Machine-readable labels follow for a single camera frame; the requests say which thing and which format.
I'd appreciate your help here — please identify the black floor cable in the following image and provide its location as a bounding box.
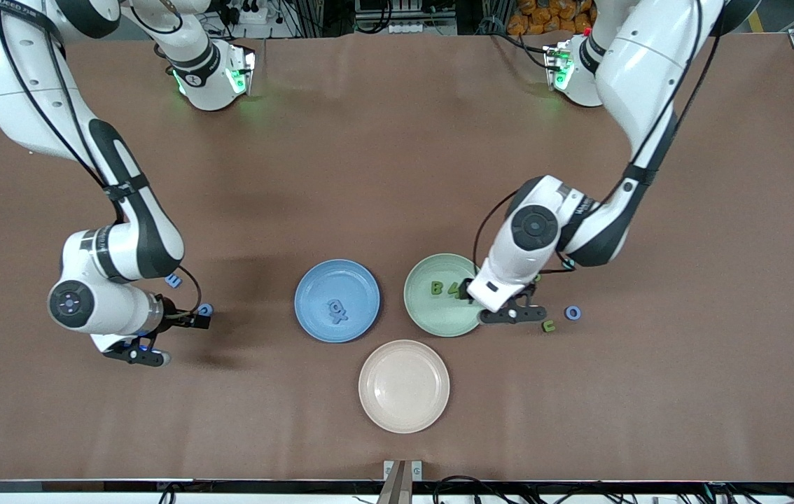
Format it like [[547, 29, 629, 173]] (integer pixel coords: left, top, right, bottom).
[[705, 469, 794, 504], [432, 476, 510, 504], [158, 480, 196, 504]]

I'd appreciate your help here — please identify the blue plate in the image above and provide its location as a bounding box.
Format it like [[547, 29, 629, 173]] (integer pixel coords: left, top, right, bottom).
[[294, 259, 382, 344]]

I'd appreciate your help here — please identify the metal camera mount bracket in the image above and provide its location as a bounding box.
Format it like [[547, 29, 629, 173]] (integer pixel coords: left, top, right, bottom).
[[383, 460, 424, 504]]

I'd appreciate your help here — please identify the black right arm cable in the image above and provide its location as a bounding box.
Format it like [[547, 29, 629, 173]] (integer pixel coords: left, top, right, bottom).
[[0, 7, 202, 319]]

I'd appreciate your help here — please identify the brown table cover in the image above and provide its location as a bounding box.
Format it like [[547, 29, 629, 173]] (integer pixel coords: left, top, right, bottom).
[[0, 31, 794, 484]]

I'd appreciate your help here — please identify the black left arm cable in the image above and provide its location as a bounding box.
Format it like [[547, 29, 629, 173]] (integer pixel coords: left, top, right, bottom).
[[473, 0, 723, 281]]

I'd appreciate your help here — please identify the beige plate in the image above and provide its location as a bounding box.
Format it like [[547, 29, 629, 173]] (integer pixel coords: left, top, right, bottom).
[[358, 339, 451, 434]]

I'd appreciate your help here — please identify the green plate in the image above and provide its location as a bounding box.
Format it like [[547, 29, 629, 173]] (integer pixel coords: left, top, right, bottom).
[[403, 253, 492, 338]]

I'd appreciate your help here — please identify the white power strip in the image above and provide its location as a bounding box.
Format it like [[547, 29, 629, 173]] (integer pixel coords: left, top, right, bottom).
[[229, 0, 269, 26]]

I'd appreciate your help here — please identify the bag of oranges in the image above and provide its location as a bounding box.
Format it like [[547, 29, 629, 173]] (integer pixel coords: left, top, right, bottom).
[[507, 0, 590, 36]]

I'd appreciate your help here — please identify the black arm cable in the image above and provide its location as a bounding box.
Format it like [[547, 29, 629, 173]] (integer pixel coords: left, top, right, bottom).
[[0, 7, 202, 319], [473, 0, 723, 281]]

